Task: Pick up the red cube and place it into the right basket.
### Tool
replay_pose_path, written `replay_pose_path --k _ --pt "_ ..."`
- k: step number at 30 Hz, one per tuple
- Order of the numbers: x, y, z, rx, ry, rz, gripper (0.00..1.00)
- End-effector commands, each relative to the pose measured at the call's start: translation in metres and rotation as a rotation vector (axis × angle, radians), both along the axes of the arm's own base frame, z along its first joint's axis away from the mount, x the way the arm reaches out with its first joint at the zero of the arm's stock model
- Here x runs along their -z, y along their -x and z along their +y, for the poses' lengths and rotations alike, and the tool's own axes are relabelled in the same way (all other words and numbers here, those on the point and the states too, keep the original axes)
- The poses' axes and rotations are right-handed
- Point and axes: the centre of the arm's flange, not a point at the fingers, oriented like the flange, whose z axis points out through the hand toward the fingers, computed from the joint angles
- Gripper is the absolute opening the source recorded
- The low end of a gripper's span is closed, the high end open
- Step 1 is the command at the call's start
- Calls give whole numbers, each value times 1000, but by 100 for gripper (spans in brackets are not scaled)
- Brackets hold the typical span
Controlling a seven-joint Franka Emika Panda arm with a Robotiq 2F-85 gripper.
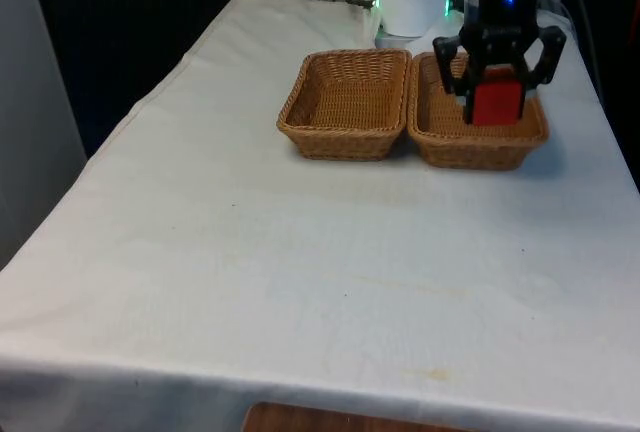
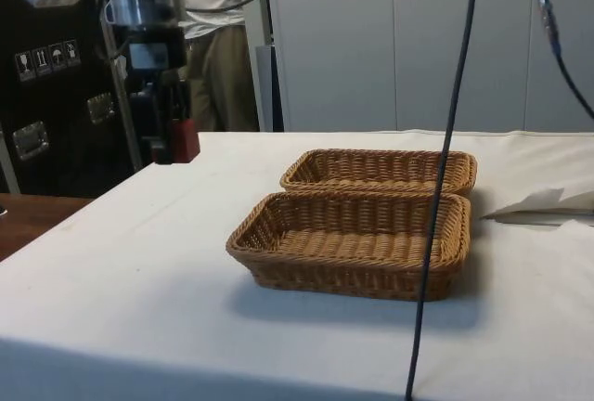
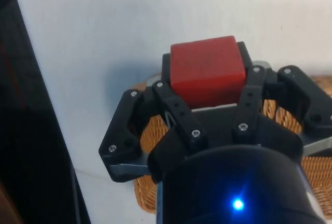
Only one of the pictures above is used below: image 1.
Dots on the red cube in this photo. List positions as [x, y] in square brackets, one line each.
[494, 100]

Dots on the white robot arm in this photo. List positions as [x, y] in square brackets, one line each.
[410, 7]

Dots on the wicker basket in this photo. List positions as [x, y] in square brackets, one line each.
[345, 104]
[450, 127]

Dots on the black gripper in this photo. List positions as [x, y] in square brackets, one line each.
[500, 7]

